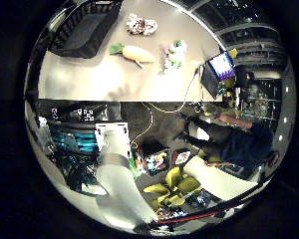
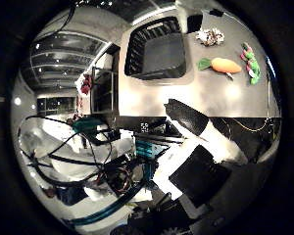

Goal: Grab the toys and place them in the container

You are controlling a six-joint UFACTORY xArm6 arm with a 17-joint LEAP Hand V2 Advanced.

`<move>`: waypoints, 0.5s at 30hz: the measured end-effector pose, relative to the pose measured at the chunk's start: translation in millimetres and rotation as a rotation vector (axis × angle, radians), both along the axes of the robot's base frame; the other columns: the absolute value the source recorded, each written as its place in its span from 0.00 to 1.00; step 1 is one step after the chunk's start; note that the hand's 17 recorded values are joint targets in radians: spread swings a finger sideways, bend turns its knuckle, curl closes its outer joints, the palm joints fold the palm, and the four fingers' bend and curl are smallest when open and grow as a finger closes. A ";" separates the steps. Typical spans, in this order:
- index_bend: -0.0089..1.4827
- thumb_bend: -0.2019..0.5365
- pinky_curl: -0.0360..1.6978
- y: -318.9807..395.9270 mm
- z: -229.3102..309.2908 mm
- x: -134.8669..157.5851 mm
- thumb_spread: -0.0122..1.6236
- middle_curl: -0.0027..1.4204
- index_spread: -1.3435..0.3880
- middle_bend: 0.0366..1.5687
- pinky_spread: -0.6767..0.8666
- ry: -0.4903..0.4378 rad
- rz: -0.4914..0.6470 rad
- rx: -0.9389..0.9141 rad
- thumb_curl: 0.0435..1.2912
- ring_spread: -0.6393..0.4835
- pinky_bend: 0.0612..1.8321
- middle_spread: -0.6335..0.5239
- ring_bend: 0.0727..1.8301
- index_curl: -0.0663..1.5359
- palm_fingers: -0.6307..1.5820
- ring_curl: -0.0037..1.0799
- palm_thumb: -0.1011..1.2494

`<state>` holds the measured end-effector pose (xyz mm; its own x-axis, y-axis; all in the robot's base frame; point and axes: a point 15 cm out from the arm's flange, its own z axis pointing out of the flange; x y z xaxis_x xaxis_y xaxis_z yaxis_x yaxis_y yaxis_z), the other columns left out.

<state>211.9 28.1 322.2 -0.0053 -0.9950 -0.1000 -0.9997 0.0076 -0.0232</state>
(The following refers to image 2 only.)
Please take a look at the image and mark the blue-lit monitor screen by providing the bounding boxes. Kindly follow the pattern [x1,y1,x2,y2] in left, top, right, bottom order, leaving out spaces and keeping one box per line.
[265,56,277,80]

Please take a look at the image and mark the metal shelf rack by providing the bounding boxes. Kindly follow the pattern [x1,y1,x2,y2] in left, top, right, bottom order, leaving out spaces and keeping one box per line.
[90,66,120,116]

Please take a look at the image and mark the green and pink plush toy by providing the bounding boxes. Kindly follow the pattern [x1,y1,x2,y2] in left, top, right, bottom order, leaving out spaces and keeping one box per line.
[239,42,262,86]

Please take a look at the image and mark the black cable bundle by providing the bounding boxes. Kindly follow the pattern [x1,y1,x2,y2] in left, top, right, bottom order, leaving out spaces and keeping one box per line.
[17,114,135,189]

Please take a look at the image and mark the black plastic lattice basket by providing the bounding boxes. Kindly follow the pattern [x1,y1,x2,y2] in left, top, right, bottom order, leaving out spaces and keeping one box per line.
[123,16,187,80]

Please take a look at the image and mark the large black square pad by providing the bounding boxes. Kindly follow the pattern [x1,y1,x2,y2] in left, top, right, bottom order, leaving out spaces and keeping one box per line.
[186,14,204,34]

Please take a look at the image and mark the red cloth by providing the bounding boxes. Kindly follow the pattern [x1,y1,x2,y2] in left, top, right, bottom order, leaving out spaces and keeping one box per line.
[79,73,93,96]

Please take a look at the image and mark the orange plush carrot toy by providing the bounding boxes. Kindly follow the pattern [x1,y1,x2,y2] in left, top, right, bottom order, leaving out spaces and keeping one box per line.
[197,57,243,80]

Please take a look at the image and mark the person in teal shirt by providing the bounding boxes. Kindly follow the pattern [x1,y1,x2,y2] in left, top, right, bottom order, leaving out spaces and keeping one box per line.
[71,117,106,135]

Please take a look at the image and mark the small black square pad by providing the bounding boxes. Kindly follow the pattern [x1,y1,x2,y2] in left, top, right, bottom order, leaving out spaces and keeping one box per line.
[208,8,225,18]

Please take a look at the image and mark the white brown-spotted plush toy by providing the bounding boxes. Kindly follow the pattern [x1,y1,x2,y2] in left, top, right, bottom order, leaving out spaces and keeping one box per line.
[195,27,226,47]

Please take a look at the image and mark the teal hose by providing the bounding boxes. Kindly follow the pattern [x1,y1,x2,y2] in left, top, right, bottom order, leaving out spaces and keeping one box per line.
[68,162,155,227]

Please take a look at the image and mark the yellow cable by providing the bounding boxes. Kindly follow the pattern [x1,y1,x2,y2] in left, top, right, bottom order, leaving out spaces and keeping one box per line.
[230,117,272,134]

